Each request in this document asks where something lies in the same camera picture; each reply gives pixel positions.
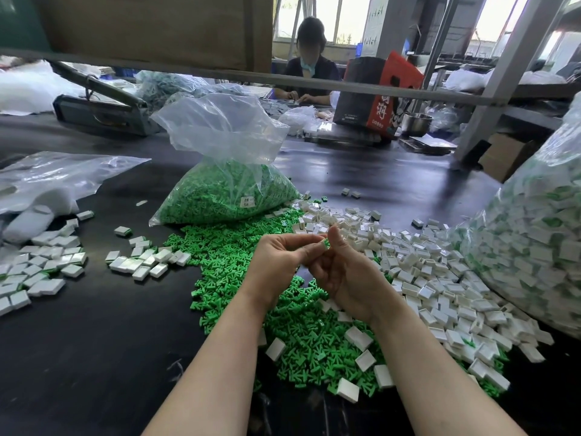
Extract person's left forearm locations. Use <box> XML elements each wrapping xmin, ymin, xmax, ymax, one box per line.
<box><xmin>142</xmin><ymin>295</ymin><xmax>274</xmax><ymax>436</ymax></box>

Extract empty clear plastic bag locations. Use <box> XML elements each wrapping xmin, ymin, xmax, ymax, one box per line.
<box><xmin>0</xmin><ymin>151</ymin><xmax>152</xmax><ymax>243</ymax></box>

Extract pile of white plastic caps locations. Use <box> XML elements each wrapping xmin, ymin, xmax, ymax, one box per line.
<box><xmin>258</xmin><ymin>190</ymin><xmax>557</xmax><ymax>403</ymax></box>

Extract large bag of white caps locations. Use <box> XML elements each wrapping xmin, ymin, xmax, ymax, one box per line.
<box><xmin>461</xmin><ymin>90</ymin><xmax>581</xmax><ymax>340</ymax></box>

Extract black table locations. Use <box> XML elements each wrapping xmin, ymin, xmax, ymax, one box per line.
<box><xmin>0</xmin><ymin>84</ymin><xmax>581</xmax><ymax>436</ymax></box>

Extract brown board panel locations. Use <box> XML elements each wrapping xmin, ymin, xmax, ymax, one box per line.
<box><xmin>0</xmin><ymin>0</ymin><xmax>274</xmax><ymax>67</ymax></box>

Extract white bags on shelf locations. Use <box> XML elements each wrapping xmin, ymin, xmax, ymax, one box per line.
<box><xmin>445</xmin><ymin>68</ymin><xmax>568</xmax><ymax>93</ymax></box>

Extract clear bag of pale parts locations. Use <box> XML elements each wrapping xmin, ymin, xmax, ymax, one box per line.
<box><xmin>134</xmin><ymin>71</ymin><xmax>274</xmax><ymax>114</ymax></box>

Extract pile of assembled white pieces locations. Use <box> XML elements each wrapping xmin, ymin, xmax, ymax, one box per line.
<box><xmin>0</xmin><ymin>210</ymin><xmax>94</xmax><ymax>317</ymax></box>

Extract person's right hand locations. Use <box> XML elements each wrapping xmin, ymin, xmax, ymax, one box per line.
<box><xmin>307</xmin><ymin>224</ymin><xmax>406</xmax><ymax>323</ymax></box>

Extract metal bowl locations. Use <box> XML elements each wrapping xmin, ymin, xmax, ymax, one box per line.
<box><xmin>403</xmin><ymin>110</ymin><xmax>434</xmax><ymax>136</ymax></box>

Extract person's right forearm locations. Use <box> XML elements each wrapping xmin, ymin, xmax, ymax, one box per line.
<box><xmin>374</xmin><ymin>302</ymin><xmax>528</xmax><ymax>436</ymax></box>

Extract white plastic sheet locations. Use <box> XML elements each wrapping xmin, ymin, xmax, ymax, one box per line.
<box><xmin>0</xmin><ymin>61</ymin><xmax>85</xmax><ymax>117</ymax></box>

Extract white paper sheets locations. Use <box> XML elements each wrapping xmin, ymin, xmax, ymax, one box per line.
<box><xmin>401</xmin><ymin>131</ymin><xmax>459</xmax><ymax>153</ymax></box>

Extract black and red box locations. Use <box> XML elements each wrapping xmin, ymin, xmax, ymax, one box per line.
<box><xmin>334</xmin><ymin>51</ymin><xmax>425</xmax><ymax>137</ymax></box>

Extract person's left hand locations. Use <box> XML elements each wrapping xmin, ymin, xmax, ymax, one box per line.
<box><xmin>240</xmin><ymin>231</ymin><xmax>328</xmax><ymax>311</ymax></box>

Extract crumpled white plastic bag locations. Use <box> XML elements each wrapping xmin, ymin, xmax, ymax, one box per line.
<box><xmin>278</xmin><ymin>104</ymin><xmax>324</xmax><ymax>136</ymax></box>

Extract cardboard box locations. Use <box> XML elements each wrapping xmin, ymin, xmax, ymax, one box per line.
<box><xmin>479</xmin><ymin>132</ymin><xmax>543</xmax><ymax>182</ymax></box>

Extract grey metal shelf frame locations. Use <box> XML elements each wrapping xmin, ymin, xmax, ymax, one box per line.
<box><xmin>0</xmin><ymin>0</ymin><xmax>581</xmax><ymax>164</ymax></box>

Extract pile of green parts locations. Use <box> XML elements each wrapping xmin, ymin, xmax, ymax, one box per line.
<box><xmin>163</xmin><ymin>204</ymin><xmax>510</xmax><ymax>400</ymax></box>

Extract bag of green clips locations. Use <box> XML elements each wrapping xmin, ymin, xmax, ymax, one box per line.
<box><xmin>149</xmin><ymin>92</ymin><xmax>301</xmax><ymax>227</ymax></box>

